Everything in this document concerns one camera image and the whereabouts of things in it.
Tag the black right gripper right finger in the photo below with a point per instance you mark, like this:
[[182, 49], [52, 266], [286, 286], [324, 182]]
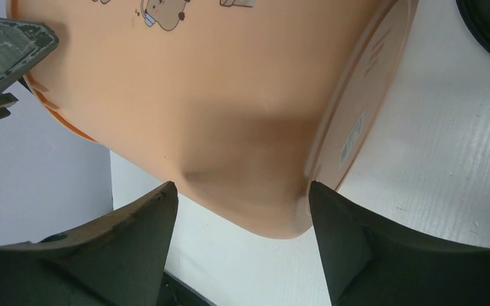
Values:
[[368, 259]]

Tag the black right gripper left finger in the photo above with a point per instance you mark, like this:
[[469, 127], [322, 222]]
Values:
[[116, 259]]

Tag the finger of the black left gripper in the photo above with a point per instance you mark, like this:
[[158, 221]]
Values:
[[22, 46]]

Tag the orange plastic bin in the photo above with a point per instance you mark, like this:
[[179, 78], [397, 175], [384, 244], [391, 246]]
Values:
[[242, 104]]

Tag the aluminium frame rail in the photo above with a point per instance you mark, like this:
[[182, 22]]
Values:
[[175, 292]]

